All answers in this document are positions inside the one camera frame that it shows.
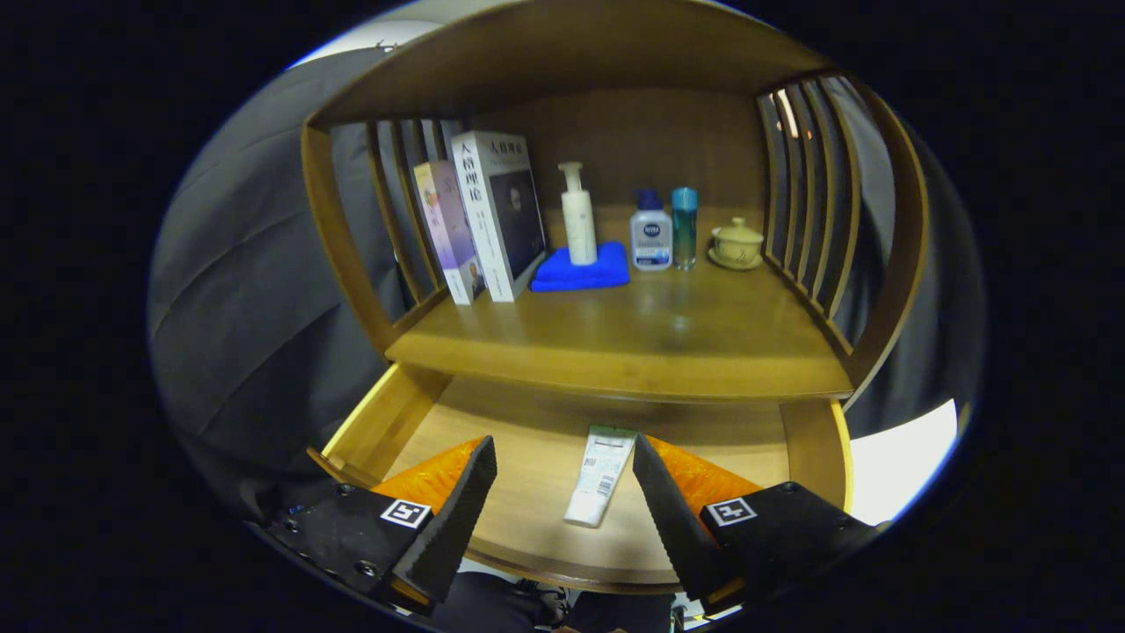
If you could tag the wooden drawer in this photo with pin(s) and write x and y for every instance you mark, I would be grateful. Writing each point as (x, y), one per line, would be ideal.
(536, 475)

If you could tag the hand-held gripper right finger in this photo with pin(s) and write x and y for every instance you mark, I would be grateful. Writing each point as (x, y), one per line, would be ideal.
(677, 527)

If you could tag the white bottle blue pump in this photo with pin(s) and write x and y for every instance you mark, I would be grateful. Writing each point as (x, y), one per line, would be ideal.
(651, 237)

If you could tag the yellow lidded teacup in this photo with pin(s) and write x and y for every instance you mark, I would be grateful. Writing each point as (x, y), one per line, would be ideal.
(737, 244)

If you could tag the blue folded cloth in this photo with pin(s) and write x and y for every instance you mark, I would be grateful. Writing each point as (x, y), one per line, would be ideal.
(580, 272)

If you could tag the white cream tube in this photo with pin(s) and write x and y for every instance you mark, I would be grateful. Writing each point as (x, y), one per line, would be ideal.
(602, 475)

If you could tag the black backdrop cloth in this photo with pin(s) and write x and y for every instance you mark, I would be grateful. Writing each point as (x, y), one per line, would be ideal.
(246, 290)

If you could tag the person's dark trousers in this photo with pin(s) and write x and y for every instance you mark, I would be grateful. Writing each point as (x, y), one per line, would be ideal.
(492, 607)

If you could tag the wooden countertop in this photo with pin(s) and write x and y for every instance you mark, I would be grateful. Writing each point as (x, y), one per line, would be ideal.
(659, 334)

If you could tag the teal glass bottle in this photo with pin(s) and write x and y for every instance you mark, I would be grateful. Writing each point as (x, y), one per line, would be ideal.
(685, 229)

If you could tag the yellow saucer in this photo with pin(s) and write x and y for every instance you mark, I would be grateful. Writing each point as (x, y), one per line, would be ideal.
(734, 265)

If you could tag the white book with portrait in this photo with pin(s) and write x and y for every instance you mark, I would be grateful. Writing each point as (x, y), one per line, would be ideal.
(492, 220)

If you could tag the purple book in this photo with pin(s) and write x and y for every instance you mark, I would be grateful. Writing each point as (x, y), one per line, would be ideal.
(448, 233)

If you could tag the white flat panel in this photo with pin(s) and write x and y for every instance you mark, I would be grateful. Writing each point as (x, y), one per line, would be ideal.
(905, 457)

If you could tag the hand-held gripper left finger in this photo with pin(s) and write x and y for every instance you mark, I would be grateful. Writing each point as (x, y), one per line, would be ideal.
(453, 527)

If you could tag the wooden cabinet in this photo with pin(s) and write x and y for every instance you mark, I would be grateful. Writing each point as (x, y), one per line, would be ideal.
(650, 141)

